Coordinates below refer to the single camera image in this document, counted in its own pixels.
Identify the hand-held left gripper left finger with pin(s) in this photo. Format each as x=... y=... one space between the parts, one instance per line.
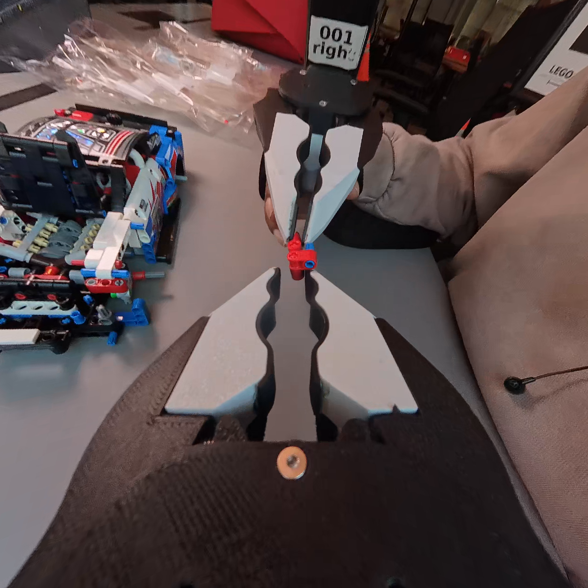
x=216 y=367

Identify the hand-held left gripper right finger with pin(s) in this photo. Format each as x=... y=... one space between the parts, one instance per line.
x=367 y=367

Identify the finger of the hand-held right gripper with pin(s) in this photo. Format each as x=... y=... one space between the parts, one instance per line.
x=280 y=165
x=342 y=170

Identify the red long brick connector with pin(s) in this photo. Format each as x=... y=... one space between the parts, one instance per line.
x=295 y=248

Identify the red short brick connector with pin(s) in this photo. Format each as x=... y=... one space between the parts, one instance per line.
x=308 y=255

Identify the person's right forearm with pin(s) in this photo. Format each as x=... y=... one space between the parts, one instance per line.
x=436 y=174

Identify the grey desk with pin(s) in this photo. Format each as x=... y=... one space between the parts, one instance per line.
x=220 y=206

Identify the person's right hand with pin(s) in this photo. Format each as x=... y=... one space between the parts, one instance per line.
x=272 y=216

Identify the toy brick race car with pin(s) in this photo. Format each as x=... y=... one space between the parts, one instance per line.
x=147 y=197

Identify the clear plastic bag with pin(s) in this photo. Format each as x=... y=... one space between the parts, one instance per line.
x=160 y=69

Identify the person's beige hoodie torso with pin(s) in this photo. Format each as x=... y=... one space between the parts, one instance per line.
x=528 y=298

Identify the Lego set box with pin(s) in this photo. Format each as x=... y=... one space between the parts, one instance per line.
x=565 y=59

